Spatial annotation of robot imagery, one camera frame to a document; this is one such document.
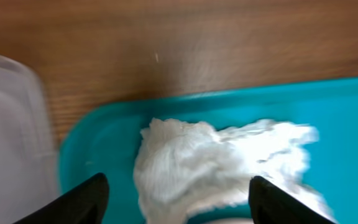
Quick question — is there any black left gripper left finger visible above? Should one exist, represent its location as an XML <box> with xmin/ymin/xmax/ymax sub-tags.
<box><xmin>14</xmin><ymin>173</ymin><xmax>109</xmax><ymax>224</ymax></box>

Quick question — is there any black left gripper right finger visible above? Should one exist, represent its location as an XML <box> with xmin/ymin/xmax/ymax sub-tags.
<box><xmin>248</xmin><ymin>176</ymin><xmax>336</xmax><ymax>224</ymax></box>

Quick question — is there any white napkin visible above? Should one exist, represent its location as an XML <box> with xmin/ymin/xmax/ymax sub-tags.
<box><xmin>134</xmin><ymin>119</ymin><xmax>334</xmax><ymax>223</ymax></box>

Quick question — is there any clear plastic bin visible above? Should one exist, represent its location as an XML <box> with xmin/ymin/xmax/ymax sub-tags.
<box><xmin>0</xmin><ymin>55</ymin><xmax>59</xmax><ymax>223</ymax></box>

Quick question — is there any teal plastic tray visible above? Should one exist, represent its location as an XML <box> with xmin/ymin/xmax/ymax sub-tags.
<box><xmin>59</xmin><ymin>78</ymin><xmax>358</xmax><ymax>223</ymax></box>

